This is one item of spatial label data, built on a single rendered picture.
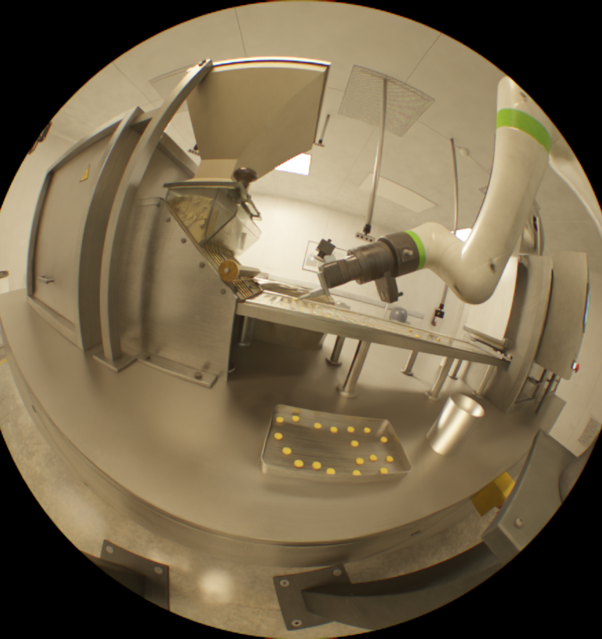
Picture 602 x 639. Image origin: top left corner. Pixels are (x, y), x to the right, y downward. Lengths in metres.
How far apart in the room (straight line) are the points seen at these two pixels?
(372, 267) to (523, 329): 0.61
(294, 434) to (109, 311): 0.37
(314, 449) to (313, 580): 0.84
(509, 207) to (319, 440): 0.47
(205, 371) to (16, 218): 3.68
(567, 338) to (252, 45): 2.27
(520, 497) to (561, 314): 0.69
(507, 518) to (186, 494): 0.26
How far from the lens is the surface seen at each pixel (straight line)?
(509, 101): 0.49
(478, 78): 1.89
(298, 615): 1.04
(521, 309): 0.82
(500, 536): 0.18
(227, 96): 0.53
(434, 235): 0.44
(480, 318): 0.82
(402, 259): 0.38
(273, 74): 0.53
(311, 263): 4.11
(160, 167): 0.61
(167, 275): 0.38
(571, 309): 0.83
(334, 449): 0.29
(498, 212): 0.39
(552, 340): 0.82
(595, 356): 4.27
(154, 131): 0.45
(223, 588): 1.02
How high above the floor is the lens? 1.01
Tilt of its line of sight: 12 degrees down
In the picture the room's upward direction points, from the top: 13 degrees clockwise
